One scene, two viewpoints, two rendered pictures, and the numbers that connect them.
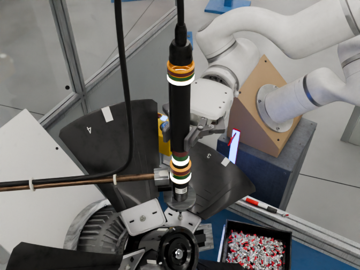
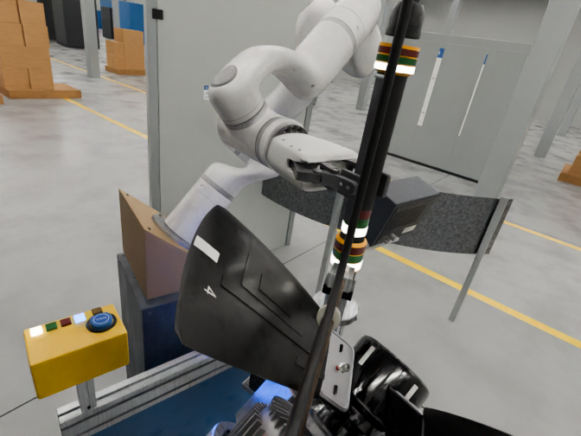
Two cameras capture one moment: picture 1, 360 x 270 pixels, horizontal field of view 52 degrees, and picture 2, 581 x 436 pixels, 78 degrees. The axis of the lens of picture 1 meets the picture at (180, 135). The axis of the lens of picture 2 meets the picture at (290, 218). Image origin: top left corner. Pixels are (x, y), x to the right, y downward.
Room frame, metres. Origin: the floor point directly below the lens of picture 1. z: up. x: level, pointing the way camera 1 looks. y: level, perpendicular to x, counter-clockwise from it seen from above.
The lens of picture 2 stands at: (0.43, 0.44, 1.63)
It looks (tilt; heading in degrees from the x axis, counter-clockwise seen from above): 26 degrees down; 289
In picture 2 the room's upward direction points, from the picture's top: 9 degrees clockwise
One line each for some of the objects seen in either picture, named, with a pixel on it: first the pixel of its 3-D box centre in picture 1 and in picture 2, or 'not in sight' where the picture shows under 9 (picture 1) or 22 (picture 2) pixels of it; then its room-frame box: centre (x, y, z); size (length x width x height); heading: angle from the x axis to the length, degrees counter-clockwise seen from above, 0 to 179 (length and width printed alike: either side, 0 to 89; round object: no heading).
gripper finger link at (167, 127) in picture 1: (167, 124); (337, 182); (0.51, 0.02, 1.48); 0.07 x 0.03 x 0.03; 151
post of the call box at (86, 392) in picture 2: (158, 151); (84, 384); (0.94, 0.08, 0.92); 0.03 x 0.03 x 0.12; 61
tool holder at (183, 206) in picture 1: (175, 186); (339, 287); (0.48, 0.01, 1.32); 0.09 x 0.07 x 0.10; 96
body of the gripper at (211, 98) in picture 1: (205, 102); (309, 157); (0.58, -0.05, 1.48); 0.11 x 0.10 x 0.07; 151
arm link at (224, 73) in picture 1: (219, 85); (284, 145); (0.63, -0.08, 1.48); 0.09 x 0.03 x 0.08; 61
